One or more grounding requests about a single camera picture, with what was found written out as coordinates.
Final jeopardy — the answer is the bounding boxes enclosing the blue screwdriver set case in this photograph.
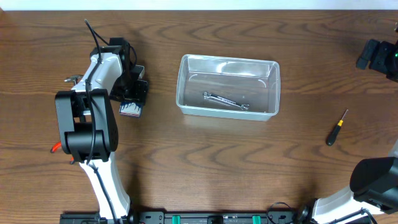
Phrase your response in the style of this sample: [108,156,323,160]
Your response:
[119,101,144,118]

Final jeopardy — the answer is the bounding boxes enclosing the small claw hammer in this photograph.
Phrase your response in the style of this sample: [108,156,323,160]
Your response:
[64,75,83,85]

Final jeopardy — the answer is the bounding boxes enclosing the silver double ring wrench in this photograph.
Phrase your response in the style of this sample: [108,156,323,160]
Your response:
[203,91,249,111]

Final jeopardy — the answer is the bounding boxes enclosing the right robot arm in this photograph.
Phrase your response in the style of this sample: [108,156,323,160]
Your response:
[294,39,397,224]

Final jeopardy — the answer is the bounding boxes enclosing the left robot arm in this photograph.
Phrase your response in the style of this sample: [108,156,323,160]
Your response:
[55,37,149,223]

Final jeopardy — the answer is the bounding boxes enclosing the clear plastic container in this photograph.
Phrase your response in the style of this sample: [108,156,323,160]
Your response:
[176,54,281,121]

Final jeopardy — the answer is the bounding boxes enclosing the black yellow screwdriver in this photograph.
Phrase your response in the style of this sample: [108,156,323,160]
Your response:
[325,109,348,146]

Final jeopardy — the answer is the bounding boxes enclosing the left black cable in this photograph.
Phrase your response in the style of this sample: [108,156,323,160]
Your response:
[83,18,122,224]

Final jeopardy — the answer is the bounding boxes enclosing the black cable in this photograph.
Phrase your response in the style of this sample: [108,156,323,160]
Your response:
[83,18,122,224]
[266,201,379,224]

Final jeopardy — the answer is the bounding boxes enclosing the red handled pliers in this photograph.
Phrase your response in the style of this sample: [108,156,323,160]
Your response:
[50,142,75,165]

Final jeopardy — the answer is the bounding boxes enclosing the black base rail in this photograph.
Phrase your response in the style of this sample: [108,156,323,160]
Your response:
[59,211,317,224]

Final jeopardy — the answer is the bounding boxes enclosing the right black cable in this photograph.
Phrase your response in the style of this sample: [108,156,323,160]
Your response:
[266,201,379,224]

